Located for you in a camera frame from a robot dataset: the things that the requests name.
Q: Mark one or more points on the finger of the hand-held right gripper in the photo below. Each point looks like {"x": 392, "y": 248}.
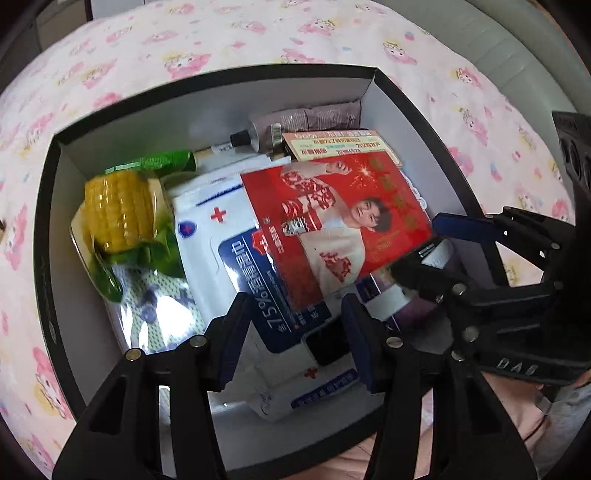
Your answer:
{"x": 429, "y": 277}
{"x": 461, "y": 226}

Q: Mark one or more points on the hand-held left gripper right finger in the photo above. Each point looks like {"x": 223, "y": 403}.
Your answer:
{"x": 364, "y": 341}

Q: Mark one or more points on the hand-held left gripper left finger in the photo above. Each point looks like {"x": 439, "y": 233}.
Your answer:
{"x": 233, "y": 337}

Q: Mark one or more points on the red photo card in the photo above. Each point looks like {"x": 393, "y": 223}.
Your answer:
{"x": 332, "y": 221}

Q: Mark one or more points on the small colourful card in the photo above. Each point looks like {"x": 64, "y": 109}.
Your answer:
{"x": 337, "y": 143}

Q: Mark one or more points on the packaged corn cob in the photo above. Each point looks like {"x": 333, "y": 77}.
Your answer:
{"x": 120, "y": 212}

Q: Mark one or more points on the white and brown cream tube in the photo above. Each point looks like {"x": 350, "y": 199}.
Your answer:
{"x": 314, "y": 117}

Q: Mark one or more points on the black cardboard box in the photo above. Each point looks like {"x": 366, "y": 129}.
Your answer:
{"x": 46, "y": 230}

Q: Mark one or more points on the blue and white patterned packet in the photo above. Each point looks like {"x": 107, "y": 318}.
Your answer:
{"x": 157, "y": 300}

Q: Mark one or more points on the white wet wipes pack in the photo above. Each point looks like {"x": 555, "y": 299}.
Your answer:
{"x": 203, "y": 240}

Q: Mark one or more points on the grey padded headboard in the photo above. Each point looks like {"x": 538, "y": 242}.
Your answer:
{"x": 508, "y": 46}

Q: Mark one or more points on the pink printed blanket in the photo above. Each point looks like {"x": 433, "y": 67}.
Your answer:
{"x": 184, "y": 37}

